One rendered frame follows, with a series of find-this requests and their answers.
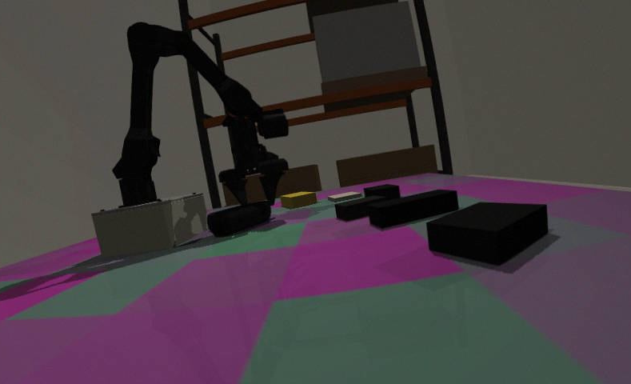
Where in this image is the beige flat square tile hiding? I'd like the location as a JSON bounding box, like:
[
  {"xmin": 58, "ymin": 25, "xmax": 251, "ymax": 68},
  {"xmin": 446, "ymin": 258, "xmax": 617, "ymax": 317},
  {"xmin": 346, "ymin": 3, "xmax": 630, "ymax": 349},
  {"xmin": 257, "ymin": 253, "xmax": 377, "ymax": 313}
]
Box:
[{"xmin": 327, "ymin": 192, "xmax": 362, "ymax": 202}]

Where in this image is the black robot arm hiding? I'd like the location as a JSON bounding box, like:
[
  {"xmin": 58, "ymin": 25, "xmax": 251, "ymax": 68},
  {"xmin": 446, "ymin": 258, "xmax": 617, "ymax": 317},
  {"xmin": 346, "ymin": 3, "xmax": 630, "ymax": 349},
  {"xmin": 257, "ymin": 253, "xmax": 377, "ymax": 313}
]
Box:
[{"xmin": 113, "ymin": 22, "xmax": 289, "ymax": 208}]

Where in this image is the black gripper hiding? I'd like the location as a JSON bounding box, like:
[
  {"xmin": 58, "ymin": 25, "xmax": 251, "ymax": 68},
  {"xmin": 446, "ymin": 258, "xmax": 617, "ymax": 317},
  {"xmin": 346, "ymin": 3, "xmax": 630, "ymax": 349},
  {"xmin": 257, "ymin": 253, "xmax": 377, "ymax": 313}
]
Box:
[{"xmin": 218, "ymin": 140, "xmax": 289, "ymax": 206}]

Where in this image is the yellow rectangular block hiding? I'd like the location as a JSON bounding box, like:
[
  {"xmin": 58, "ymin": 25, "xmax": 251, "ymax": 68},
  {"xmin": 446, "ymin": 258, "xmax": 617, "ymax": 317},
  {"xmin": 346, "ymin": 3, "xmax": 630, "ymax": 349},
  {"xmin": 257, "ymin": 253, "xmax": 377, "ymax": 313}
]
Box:
[{"xmin": 280, "ymin": 192, "xmax": 317, "ymax": 209}]

